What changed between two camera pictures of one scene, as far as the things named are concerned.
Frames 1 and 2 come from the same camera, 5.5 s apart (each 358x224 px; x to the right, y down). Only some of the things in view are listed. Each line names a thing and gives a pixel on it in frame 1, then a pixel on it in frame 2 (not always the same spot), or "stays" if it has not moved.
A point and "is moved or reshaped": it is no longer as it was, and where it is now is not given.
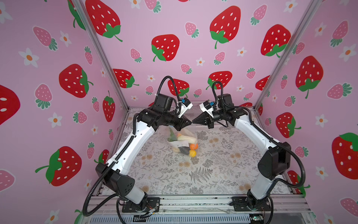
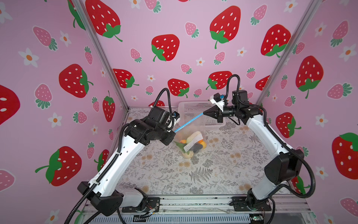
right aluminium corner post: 313,9 stays
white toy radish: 182,137 → 191,136
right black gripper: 205,119 → 215,112
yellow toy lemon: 192,153 → 204,143
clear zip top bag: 185,141 is moved or reshaped
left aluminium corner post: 85,15 stays
